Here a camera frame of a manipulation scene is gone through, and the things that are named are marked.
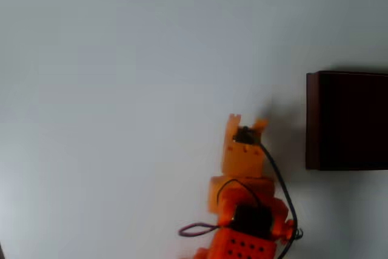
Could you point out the dark brown open box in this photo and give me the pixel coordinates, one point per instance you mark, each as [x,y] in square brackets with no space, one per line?
[348,119]

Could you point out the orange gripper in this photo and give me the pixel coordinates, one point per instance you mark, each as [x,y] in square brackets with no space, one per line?
[242,157]

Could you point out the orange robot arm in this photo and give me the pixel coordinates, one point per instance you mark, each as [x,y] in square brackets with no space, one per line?
[242,193]

